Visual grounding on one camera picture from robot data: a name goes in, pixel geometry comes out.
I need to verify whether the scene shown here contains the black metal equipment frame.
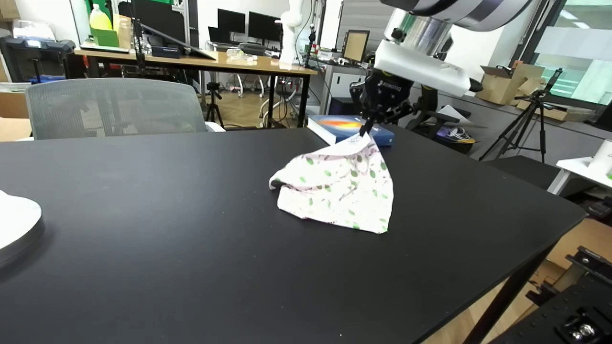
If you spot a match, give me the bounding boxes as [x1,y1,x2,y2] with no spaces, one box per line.
[488,247,612,344]

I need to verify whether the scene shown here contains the small black tripod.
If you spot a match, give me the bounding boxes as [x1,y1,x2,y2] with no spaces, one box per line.
[203,81,226,128]

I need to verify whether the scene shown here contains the open cardboard box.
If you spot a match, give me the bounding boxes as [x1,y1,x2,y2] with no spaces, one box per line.
[476,61,547,107]

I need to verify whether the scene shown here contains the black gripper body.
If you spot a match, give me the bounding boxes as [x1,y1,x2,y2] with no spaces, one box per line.
[348,67,417,126]

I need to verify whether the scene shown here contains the grey mesh office chair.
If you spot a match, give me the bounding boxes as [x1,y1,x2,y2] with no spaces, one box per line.
[25,77,210,142]

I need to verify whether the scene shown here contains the translucent acrylic plate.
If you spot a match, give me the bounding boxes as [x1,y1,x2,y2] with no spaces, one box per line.
[0,190,44,253]

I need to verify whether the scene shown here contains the black computer monitor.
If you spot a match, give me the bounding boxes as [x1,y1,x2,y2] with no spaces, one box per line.
[216,8,249,39]
[247,10,285,44]

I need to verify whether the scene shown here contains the long wooden desk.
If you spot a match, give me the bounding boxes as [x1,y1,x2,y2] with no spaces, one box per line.
[73,46,319,130]

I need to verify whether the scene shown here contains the white side table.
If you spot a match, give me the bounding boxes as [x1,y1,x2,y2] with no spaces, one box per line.
[545,140,612,197]

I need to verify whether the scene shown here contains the black storage case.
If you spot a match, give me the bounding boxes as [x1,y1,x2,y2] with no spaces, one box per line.
[0,37,78,82]

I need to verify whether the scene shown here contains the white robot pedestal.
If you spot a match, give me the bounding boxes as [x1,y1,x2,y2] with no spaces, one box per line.
[279,0,316,69]

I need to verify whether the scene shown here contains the yellow plastic bottle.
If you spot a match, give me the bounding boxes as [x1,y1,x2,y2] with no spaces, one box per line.
[88,2,115,33]

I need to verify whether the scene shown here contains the black framed picture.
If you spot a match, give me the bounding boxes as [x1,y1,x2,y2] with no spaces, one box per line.
[340,29,373,65]

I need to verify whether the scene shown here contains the black camera tripod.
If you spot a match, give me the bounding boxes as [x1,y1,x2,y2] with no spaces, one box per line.
[478,67,566,165]

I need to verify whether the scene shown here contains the white floral patterned towel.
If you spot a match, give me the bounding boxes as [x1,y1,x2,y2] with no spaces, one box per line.
[268,132,398,237]

